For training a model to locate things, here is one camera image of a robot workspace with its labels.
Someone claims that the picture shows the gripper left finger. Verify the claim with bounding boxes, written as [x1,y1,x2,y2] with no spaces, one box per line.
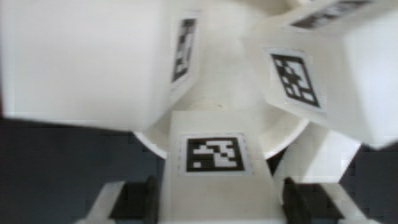
[76,176,159,224]

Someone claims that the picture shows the white U-shaped fence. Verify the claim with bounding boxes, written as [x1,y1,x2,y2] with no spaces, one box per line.
[273,123,360,183]

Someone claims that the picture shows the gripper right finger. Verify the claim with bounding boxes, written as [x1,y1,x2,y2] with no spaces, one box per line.
[282,177,380,224]

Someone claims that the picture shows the white round stool seat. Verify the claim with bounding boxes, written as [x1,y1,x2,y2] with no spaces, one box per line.
[134,0,307,158]

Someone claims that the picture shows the white stool leg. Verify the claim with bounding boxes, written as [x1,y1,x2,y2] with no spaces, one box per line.
[157,111,285,224]
[243,0,398,149]
[0,0,204,131]

